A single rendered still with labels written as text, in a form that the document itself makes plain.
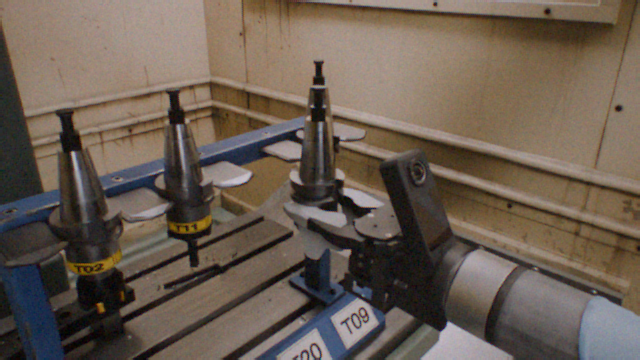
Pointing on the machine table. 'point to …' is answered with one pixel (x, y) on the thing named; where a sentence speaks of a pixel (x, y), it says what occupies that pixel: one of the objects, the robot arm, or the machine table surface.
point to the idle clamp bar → (72, 324)
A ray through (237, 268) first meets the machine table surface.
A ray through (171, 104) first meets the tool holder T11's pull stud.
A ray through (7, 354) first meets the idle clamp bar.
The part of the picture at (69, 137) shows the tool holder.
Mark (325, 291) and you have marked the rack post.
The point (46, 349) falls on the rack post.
